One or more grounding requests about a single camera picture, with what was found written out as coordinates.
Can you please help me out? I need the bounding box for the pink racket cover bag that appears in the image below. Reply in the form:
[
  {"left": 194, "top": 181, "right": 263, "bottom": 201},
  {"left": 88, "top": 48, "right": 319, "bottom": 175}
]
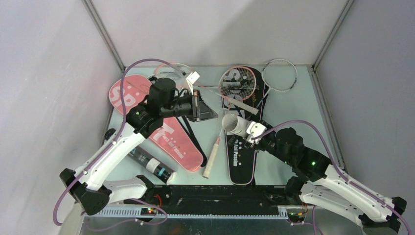
[{"left": 109, "top": 74, "right": 204, "bottom": 172}]

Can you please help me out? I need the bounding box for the white shuttlecock tube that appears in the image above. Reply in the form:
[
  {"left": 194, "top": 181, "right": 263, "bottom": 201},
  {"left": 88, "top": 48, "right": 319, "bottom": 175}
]
[{"left": 221, "top": 113, "right": 250, "bottom": 137}]

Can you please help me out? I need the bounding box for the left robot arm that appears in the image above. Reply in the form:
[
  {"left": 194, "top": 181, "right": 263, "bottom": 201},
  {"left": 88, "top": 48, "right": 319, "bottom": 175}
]
[{"left": 60, "top": 78, "right": 218, "bottom": 215}]

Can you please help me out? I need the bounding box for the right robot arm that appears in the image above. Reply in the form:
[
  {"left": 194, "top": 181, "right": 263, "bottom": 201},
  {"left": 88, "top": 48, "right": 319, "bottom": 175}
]
[{"left": 242, "top": 121, "right": 413, "bottom": 235}]

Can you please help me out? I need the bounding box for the black racket cover bag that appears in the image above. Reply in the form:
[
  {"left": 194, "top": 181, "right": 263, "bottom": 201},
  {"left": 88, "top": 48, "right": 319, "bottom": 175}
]
[{"left": 222, "top": 65, "right": 266, "bottom": 185}]

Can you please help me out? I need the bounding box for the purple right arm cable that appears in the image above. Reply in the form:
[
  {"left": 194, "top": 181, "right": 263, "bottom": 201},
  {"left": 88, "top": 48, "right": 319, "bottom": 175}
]
[{"left": 253, "top": 120, "right": 413, "bottom": 235}]

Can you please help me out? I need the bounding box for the clear white tube lid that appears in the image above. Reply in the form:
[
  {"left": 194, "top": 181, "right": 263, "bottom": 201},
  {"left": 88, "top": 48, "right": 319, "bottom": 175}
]
[{"left": 217, "top": 108, "right": 230, "bottom": 119}]

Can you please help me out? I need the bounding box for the pink racket on black bag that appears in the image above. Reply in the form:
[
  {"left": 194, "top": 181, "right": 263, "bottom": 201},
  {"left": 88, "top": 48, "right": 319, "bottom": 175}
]
[{"left": 218, "top": 66, "right": 259, "bottom": 115}]

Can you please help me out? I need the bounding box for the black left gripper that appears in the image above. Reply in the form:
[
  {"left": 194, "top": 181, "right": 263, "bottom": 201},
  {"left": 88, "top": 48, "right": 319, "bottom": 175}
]
[{"left": 161, "top": 90, "right": 218, "bottom": 122}]

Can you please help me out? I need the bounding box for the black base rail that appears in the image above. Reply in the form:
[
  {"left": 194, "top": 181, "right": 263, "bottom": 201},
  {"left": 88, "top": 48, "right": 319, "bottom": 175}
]
[{"left": 140, "top": 185, "right": 302, "bottom": 215}]

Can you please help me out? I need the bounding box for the black shuttlecock tube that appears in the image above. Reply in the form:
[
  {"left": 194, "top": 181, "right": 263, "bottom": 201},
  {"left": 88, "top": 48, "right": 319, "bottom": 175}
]
[{"left": 123, "top": 145, "right": 176, "bottom": 185}]

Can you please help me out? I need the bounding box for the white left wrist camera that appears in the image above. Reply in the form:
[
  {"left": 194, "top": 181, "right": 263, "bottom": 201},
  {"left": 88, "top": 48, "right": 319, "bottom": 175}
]
[{"left": 184, "top": 71, "right": 200, "bottom": 95}]

